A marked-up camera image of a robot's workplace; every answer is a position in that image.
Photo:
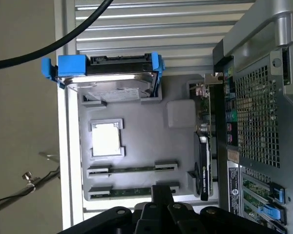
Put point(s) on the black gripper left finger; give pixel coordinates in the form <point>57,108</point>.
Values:
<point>117,219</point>

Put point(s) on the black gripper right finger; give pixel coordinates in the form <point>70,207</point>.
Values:
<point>183,219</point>

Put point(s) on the graphics card with black fan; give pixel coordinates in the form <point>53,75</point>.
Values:
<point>205,158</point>

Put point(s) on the silver CPU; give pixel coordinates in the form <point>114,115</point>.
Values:
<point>105,139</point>

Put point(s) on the grey parts rack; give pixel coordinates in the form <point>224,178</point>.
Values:
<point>141,136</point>

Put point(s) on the blue card retention clip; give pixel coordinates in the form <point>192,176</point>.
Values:
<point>271,212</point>
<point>278,192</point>

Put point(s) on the metal thumbscrew clamp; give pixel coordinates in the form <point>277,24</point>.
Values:
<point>28,176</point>

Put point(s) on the white square pad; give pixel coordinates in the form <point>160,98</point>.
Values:
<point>180,113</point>

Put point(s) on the hard disk with blue carrier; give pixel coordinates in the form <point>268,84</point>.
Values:
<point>107,85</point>

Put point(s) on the silver PC case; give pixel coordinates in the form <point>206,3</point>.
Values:
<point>249,48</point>

